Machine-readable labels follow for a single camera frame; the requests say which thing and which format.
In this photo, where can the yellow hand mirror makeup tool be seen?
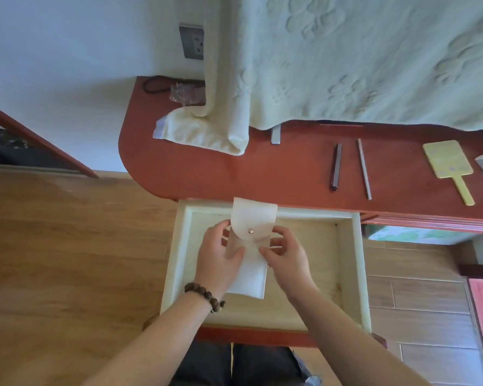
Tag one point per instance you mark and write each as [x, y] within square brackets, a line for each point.
[446, 158]

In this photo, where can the person's right hand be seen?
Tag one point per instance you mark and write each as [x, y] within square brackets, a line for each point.
[294, 269]

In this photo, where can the person's left hand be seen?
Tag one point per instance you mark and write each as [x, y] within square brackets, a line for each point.
[215, 265]

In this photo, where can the silver stand foot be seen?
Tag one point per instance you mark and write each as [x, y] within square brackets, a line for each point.
[275, 134]

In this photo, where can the dark brown makeup pencil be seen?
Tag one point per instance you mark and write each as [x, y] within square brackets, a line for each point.
[337, 166]

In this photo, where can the white green floral box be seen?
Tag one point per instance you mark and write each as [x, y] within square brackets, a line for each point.
[418, 236]

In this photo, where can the red wooden door frame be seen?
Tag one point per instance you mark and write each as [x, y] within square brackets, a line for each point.
[44, 142]

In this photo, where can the red wooden table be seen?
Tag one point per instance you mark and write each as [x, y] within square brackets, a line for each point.
[225, 172]

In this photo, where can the person's right forearm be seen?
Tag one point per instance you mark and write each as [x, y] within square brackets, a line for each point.
[354, 345]

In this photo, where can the dark wooden door frame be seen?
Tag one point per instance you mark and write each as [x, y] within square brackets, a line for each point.
[479, 271]

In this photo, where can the dark grey trousers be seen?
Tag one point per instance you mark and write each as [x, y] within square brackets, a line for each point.
[245, 365]

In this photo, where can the cream snap pouch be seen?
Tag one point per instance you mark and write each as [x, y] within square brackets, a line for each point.
[251, 213]

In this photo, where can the thin silver makeup pen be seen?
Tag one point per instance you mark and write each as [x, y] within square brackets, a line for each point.
[364, 168]

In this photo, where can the person's left forearm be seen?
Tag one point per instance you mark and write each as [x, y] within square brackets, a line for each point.
[153, 345]

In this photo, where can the pale green embossed towel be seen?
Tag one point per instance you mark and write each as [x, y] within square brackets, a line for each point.
[346, 56]

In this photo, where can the crinkled clear plastic bag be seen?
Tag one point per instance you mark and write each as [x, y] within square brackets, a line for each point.
[187, 93]

